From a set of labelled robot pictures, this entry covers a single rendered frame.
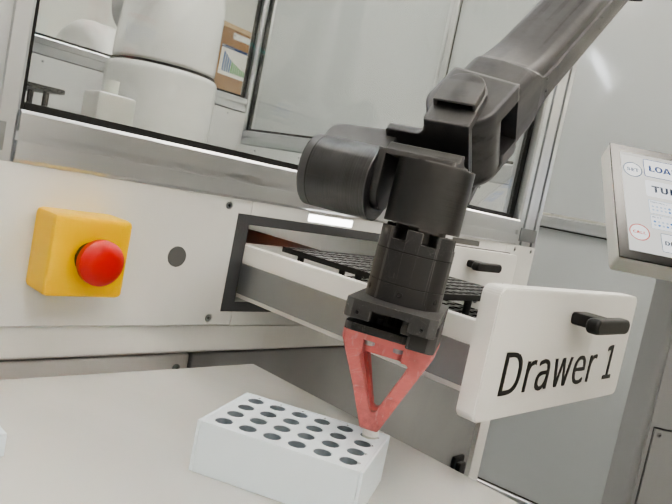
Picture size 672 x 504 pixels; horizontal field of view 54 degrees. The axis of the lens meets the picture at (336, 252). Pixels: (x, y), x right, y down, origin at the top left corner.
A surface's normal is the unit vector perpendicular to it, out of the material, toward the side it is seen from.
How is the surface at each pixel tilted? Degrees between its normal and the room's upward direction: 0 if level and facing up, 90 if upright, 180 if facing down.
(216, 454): 90
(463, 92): 48
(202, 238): 90
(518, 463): 90
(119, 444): 0
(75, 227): 90
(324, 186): 110
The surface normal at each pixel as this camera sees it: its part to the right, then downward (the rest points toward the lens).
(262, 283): -0.69, -0.07
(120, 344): 0.70, 0.21
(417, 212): -0.26, 0.02
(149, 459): 0.20, -0.98
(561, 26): -0.11, -0.63
